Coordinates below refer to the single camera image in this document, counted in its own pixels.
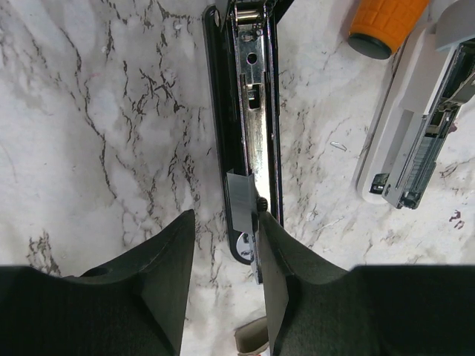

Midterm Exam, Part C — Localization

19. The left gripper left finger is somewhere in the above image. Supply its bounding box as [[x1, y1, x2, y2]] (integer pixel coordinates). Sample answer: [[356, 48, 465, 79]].
[[1, 210, 195, 355]]

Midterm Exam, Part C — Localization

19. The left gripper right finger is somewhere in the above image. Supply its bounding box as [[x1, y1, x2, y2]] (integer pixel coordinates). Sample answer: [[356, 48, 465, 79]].
[[259, 213, 474, 355]]

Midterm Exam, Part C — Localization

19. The red white staple box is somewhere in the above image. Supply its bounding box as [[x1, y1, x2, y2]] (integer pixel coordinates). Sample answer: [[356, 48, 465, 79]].
[[235, 317, 270, 356]]

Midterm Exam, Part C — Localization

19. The grey staple strip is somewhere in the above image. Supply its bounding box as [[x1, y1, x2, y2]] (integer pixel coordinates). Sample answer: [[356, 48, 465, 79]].
[[404, 136, 444, 200], [226, 171, 258, 234]]

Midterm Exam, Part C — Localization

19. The black stapler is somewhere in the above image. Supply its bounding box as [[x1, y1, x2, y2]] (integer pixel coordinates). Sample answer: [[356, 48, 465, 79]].
[[203, 1, 292, 283]]

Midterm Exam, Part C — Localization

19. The orange handled screwdriver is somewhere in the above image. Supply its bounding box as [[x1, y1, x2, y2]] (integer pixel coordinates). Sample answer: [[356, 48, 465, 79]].
[[348, 0, 429, 60]]

